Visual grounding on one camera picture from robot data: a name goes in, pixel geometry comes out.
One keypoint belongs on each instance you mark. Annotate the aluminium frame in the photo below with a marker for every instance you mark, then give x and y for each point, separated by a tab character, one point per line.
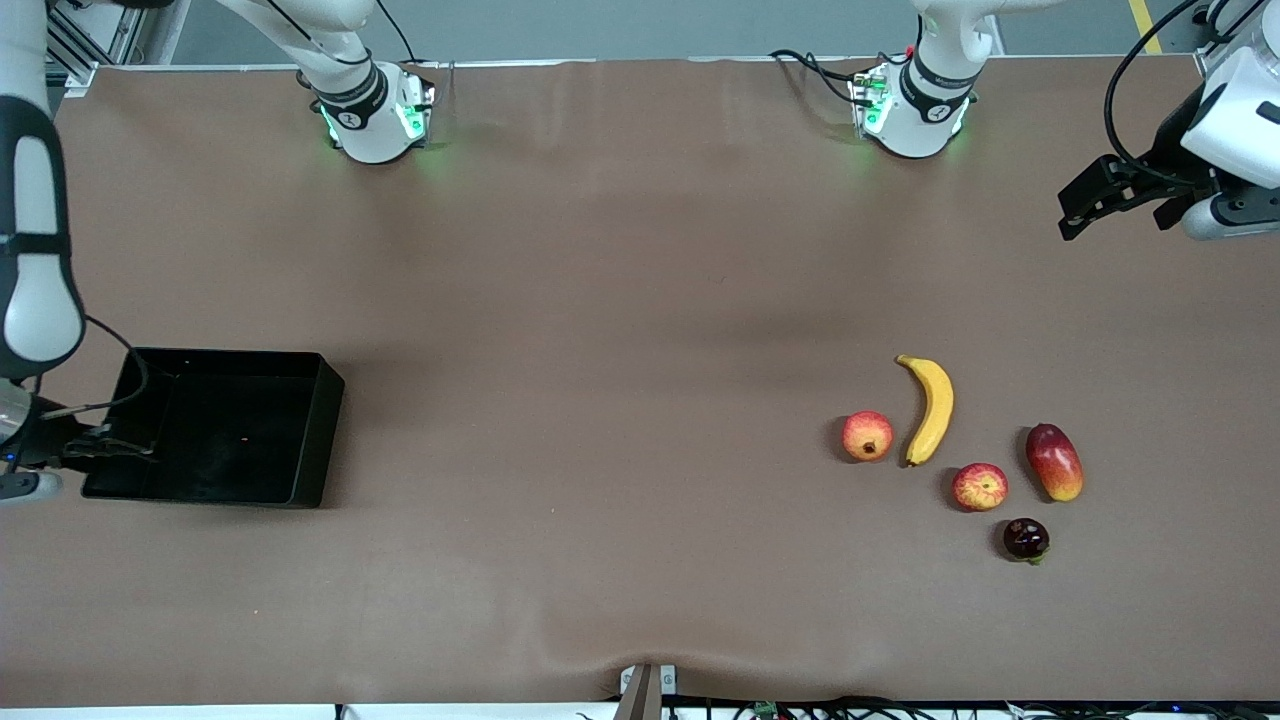
80	40
1215	55

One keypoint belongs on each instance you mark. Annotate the grey table edge bracket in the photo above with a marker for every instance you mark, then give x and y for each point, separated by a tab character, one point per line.
668	680

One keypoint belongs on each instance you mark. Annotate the red yellow pomegranate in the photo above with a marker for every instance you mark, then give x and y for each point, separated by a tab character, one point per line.
867	436

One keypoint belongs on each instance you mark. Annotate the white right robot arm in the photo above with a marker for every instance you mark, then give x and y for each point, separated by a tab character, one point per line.
35	280

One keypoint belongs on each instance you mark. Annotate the red yellow apple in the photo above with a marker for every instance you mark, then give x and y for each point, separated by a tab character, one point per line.
980	487

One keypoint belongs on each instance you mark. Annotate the yellow banana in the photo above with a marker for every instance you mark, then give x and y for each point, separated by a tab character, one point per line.
935	410

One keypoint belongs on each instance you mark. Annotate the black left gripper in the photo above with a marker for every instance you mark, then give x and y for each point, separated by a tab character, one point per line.
1166	152

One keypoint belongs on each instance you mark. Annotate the brown post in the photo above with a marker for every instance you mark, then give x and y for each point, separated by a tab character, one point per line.
640	700

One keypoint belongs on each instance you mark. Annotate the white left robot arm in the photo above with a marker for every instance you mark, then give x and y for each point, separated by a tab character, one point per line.
930	100

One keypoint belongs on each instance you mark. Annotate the red yellow mango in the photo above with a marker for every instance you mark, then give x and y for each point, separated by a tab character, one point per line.
1054	462

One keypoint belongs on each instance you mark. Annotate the black plastic box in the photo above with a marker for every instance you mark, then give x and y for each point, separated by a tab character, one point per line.
240	430

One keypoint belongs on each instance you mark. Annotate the brown table mat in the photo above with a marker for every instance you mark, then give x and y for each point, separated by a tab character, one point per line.
600	560

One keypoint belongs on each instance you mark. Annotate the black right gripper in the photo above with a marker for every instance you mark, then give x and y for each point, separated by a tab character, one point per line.
47	446

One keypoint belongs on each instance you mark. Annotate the dark purple mangosteen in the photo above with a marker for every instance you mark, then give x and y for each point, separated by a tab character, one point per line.
1026	540

